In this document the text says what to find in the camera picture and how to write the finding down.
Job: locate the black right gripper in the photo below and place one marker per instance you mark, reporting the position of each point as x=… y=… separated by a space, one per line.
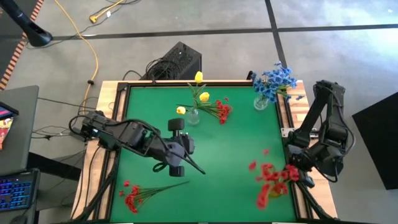
x=301 y=157

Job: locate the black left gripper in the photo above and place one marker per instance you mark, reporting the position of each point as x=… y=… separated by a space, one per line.
x=177 y=149

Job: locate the red artificial flower bunch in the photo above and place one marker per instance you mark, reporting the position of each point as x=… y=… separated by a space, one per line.
x=222 y=110
x=132 y=199
x=273 y=175

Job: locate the yellow artificial tulip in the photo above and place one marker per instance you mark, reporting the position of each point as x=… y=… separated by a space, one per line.
x=204 y=97
x=199 y=76
x=181 y=110

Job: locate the blue artificial flower bunch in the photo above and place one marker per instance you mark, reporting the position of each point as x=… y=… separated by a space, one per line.
x=264 y=88
x=284 y=73

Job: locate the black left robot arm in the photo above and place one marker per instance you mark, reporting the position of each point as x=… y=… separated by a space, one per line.
x=124 y=135

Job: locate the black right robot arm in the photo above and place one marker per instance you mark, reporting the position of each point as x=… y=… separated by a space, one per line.
x=329 y=130

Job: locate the yellow glass vase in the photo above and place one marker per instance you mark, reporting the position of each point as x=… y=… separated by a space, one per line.
x=275 y=194

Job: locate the clear ribbed glass vase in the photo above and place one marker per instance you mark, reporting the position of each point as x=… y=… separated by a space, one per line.
x=192 y=118

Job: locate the clear bulbous glass vase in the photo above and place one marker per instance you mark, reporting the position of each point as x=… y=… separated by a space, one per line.
x=260 y=104

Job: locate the green table mat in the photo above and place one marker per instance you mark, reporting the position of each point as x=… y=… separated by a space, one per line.
x=224 y=146

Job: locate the black cabinet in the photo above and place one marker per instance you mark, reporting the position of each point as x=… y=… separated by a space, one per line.
x=379 y=143

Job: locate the black computer tower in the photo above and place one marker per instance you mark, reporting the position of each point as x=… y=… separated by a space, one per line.
x=174 y=54

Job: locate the black desk foot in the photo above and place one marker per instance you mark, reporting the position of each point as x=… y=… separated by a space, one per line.
x=56 y=168

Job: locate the grey desk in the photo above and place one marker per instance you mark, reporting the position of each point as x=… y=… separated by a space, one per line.
x=23 y=140

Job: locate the yellow power plug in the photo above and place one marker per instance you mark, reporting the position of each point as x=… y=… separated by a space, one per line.
x=93 y=19

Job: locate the black backlit keyboard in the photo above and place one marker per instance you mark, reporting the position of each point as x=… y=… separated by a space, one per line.
x=17 y=193

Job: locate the black computer mouse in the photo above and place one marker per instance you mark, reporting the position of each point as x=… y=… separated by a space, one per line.
x=18 y=220

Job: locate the yellow red snack bag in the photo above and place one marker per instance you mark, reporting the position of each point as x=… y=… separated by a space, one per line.
x=4 y=133

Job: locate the colourful tablet screen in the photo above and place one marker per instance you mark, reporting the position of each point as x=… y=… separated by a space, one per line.
x=5 y=113

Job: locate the black stand base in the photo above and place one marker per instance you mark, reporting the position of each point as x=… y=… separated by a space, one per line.
x=35 y=35

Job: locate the black frame strut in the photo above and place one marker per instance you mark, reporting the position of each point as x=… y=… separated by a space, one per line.
x=314 y=205
x=99 y=186

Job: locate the black table frame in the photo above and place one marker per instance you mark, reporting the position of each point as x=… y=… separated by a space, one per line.
x=224 y=83

